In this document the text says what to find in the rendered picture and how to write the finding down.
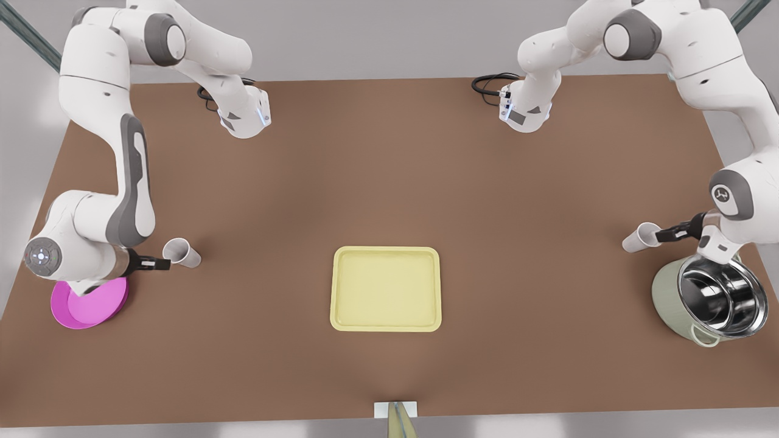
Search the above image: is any white IKEA cup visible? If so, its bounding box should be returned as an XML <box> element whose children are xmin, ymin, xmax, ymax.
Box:
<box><xmin>162</xmin><ymin>238</ymin><xmax>202</xmax><ymax>269</ymax></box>
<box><xmin>622</xmin><ymin>223</ymin><xmax>662</xmax><ymax>253</ymax></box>

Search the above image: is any yellow rectangular tray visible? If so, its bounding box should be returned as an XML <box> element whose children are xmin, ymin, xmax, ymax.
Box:
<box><xmin>330</xmin><ymin>246</ymin><xmax>442</xmax><ymax>333</ymax></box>

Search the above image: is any silver frame post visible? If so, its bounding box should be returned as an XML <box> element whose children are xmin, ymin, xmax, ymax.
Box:
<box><xmin>729</xmin><ymin>0</ymin><xmax>772</xmax><ymax>35</ymax></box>
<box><xmin>0</xmin><ymin>3</ymin><xmax>63</xmax><ymax>74</ymax></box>
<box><xmin>386</xmin><ymin>401</ymin><xmax>418</xmax><ymax>438</ymax></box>

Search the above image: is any pink round plate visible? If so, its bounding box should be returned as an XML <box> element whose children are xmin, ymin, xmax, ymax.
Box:
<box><xmin>51</xmin><ymin>277</ymin><xmax>130</xmax><ymax>330</ymax></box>

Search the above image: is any white frame post foot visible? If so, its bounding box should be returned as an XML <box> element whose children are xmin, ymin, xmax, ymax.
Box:
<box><xmin>373</xmin><ymin>401</ymin><xmax>419</xmax><ymax>419</ymax></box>

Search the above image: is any green pot with steel interior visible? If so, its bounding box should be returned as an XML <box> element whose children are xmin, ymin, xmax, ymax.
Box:
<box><xmin>651</xmin><ymin>254</ymin><xmax>769</xmax><ymax>349</ymax></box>

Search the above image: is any black cable loop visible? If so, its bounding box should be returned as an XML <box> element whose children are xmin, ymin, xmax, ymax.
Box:
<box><xmin>471</xmin><ymin>72</ymin><xmax>522</xmax><ymax>108</ymax></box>
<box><xmin>197</xmin><ymin>77</ymin><xmax>257</xmax><ymax>113</ymax></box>

